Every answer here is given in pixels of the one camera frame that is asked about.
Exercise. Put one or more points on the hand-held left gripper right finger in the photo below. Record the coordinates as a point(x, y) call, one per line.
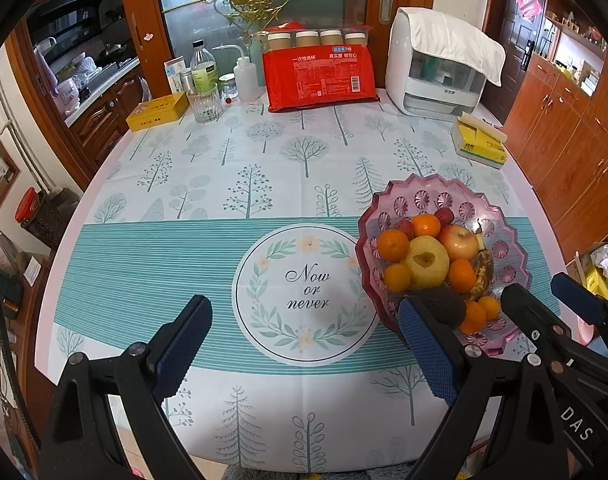
point(429, 352)

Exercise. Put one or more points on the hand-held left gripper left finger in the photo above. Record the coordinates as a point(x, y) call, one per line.
point(181, 350)

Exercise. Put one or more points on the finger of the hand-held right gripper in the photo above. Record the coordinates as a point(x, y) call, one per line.
point(576, 297)
point(526, 310)

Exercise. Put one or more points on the dark avocado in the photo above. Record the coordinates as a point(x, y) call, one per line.
point(444, 307)

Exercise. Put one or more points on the spotted ripe banana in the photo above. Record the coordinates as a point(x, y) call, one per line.
point(484, 270)

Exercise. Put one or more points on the pink plastic fruit bowl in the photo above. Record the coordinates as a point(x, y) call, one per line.
point(504, 255)

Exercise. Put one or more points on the yellow pear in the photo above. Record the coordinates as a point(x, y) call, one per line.
point(424, 262)

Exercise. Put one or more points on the red apple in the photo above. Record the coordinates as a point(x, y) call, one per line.
point(459, 242)

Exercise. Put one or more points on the small red fruit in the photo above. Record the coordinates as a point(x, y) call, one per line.
point(406, 228)
point(445, 216)

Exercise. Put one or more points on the yellow packet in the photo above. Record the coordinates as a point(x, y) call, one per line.
point(596, 282)

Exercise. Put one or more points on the cardboard box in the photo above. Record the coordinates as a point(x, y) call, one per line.
point(578, 265)

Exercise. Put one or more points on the pink plastic stool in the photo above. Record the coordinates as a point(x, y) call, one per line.
point(590, 332)

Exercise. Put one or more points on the yellow tissue pack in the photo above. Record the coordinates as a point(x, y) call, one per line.
point(479, 145)

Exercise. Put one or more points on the white countertop appliance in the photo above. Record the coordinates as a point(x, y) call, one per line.
point(434, 95)

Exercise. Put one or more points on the yellow tin box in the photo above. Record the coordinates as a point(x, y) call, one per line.
point(156, 112)

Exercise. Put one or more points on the wooden kitchen base cabinet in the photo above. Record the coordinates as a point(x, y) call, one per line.
point(103, 120)

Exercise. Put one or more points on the clear glass cup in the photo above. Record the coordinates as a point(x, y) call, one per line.
point(203, 105)

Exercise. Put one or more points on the dark entry door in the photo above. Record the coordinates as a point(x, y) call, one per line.
point(509, 60)

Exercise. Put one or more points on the small glass jar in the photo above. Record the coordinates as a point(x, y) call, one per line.
point(227, 87)

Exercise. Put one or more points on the small metal canister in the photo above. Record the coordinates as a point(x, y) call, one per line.
point(186, 82)

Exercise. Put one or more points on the white blue carton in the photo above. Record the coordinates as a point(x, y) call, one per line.
point(173, 75)

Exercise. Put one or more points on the white squeeze bottle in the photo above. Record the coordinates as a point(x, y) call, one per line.
point(247, 80)

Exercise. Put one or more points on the green label bottle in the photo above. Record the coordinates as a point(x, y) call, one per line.
point(204, 72)

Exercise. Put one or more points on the white cloth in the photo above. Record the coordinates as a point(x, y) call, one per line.
point(449, 35)

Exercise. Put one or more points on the red paper cup package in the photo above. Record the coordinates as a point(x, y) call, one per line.
point(319, 80)

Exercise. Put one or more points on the red door decoration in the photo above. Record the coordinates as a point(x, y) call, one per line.
point(529, 2)

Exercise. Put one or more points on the black range hood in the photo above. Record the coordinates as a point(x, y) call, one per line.
point(68, 5)

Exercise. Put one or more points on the wooden wall cabinet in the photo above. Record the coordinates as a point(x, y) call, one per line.
point(559, 135)

